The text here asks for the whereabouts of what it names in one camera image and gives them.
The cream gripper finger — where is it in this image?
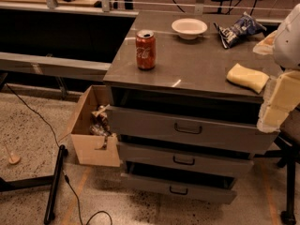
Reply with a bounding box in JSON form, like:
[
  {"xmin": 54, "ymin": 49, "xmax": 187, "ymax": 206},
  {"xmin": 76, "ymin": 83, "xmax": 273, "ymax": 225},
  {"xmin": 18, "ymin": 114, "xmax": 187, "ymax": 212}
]
[
  {"xmin": 253, "ymin": 30, "xmax": 277, "ymax": 55},
  {"xmin": 257, "ymin": 70, "xmax": 300, "ymax": 133}
]

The red coke can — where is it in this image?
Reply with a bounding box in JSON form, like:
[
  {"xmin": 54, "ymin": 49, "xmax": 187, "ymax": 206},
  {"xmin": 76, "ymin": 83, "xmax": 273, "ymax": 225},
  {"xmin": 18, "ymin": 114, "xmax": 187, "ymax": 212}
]
[{"xmin": 136, "ymin": 29, "xmax": 156, "ymax": 70}]

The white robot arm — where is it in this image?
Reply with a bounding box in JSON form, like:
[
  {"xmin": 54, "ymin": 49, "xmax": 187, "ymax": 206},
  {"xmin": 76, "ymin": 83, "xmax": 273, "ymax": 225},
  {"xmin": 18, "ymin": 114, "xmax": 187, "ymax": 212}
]
[{"xmin": 253, "ymin": 4, "xmax": 300, "ymax": 133}]

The white paper bowl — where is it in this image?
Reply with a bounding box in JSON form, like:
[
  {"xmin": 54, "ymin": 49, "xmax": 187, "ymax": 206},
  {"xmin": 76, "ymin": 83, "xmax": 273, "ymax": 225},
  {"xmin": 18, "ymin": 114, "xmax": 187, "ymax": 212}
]
[{"xmin": 172, "ymin": 19, "xmax": 207, "ymax": 40}]

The blue chip bag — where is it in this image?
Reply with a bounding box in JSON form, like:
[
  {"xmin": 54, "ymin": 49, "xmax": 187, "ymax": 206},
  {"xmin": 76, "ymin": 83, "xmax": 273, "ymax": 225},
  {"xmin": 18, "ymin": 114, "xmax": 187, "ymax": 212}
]
[{"xmin": 214, "ymin": 12, "xmax": 266, "ymax": 49}]

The yellow sponge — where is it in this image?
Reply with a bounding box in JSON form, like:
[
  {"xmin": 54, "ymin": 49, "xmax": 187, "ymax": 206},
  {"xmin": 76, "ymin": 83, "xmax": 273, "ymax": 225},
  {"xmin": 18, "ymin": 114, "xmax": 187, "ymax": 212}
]
[{"xmin": 226, "ymin": 64, "xmax": 269, "ymax": 94}]

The grey drawer cabinet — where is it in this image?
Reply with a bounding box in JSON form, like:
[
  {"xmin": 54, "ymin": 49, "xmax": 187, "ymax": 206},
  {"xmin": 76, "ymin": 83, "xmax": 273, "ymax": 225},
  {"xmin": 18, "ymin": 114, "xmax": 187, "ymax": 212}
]
[{"xmin": 104, "ymin": 12, "xmax": 280, "ymax": 191}]

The middle grey drawer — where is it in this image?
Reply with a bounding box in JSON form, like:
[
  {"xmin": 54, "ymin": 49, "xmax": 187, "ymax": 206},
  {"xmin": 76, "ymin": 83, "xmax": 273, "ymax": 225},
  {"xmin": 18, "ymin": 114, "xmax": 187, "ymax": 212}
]
[{"xmin": 118, "ymin": 142, "xmax": 253, "ymax": 178}]

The grey drawer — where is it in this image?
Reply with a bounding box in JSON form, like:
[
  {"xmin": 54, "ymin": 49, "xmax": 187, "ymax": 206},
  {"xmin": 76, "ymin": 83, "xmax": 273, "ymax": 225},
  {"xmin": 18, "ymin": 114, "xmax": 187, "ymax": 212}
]
[
  {"xmin": 107, "ymin": 106, "xmax": 278, "ymax": 154},
  {"xmin": 121, "ymin": 173, "xmax": 237, "ymax": 204},
  {"xmin": 118, "ymin": 142, "xmax": 253, "ymax": 178}
]

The top grey drawer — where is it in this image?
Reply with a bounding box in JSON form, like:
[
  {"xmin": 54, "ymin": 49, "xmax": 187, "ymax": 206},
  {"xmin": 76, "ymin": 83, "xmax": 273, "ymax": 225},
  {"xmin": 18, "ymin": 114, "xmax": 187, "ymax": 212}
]
[{"xmin": 107, "ymin": 106, "xmax": 278, "ymax": 154}]

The bottom grey drawer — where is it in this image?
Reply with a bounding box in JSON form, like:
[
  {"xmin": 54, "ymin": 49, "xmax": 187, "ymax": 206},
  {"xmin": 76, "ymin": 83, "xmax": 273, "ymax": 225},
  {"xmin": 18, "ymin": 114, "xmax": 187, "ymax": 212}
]
[{"xmin": 121, "ymin": 173, "xmax": 237, "ymax": 204}]

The trash in cardboard box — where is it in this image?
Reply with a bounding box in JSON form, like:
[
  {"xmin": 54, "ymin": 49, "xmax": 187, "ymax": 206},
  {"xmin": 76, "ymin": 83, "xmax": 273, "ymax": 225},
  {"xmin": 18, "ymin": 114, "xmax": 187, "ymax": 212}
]
[{"xmin": 89, "ymin": 105, "xmax": 112, "ymax": 136}]

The cardboard box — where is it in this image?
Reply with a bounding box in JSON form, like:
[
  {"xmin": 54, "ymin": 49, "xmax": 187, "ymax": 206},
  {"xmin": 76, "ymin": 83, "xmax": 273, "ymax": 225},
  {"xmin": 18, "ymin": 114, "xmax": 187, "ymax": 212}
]
[{"xmin": 60, "ymin": 85, "xmax": 120, "ymax": 167}]

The small wooden floor cone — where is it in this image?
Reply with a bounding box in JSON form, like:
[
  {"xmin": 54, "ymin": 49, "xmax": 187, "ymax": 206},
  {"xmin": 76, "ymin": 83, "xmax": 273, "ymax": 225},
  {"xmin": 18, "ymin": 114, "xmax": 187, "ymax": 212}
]
[{"xmin": 5, "ymin": 146, "xmax": 21, "ymax": 165}]

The black stand leg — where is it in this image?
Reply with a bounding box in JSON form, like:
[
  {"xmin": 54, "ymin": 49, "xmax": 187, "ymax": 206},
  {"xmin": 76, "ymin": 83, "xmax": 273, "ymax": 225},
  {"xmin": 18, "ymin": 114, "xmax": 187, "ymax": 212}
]
[{"xmin": 0, "ymin": 144, "xmax": 68, "ymax": 225}]

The black floor cable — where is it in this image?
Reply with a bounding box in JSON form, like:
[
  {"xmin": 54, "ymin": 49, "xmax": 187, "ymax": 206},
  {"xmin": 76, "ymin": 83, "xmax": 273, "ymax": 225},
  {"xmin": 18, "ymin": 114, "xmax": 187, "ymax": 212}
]
[{"xmin": 5, "ymin": 83, "xmax": 113, "ymax": 225}]

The grey metal rail beam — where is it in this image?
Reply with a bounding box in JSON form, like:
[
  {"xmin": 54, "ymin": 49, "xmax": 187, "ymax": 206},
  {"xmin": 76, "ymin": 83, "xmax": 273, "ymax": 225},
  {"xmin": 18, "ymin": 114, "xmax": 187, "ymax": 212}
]
[{"xmin": 0, "ymin": 52, "xmax": 111, "ymax": 82}]

